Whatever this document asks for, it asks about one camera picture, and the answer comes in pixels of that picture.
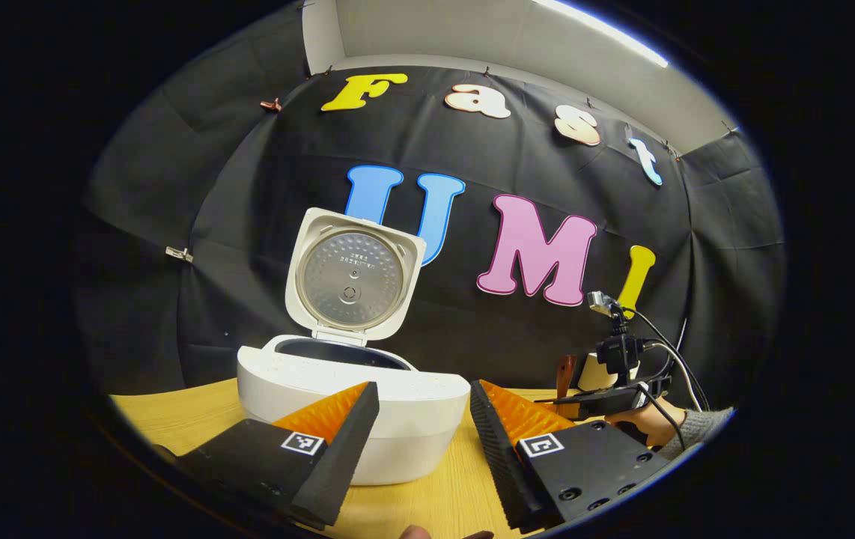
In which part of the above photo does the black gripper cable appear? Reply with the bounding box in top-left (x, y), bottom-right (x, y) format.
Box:
top-left (626, 305), bottom-right (711, 450)

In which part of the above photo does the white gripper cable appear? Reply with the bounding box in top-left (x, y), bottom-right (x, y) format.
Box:
top-left (643, 343), bottom-right (700, 412)

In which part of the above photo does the white rice cooker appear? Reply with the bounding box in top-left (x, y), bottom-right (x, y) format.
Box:
top-left (237, 207), bottom-right (472, 486)

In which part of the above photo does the white toaster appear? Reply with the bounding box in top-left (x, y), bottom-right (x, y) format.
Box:
top-left (576, 352), bottom-right (639, 393)

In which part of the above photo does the brown wooden spoon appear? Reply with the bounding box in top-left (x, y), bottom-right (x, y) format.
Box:
top-left (556, 354), bottom-right (579, 401)

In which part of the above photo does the black backdrop cloth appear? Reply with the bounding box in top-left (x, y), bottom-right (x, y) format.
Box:
top-left (72, 4), bottom-right (788, 409)

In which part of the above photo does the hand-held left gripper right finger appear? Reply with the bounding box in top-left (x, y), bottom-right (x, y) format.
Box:
top-left (469, 380), bottom-right (672, 534)

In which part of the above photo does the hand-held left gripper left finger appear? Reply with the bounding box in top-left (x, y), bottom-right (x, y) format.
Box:
top-left (154, 382), bottom-right (381, 529)

